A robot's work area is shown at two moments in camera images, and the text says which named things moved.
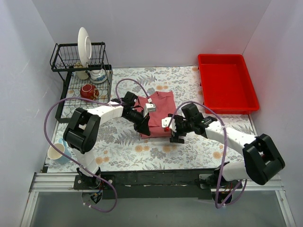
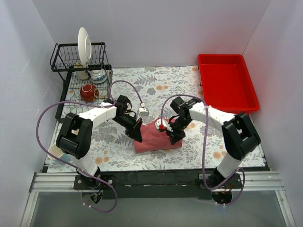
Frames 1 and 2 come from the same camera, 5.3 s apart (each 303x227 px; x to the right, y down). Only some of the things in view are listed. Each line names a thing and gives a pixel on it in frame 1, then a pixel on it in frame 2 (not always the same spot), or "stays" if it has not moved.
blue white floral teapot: (97, 76) stays
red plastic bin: (226, 86) stays
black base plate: (140, 184) stays
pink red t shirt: (165, 105) to (154, 139)
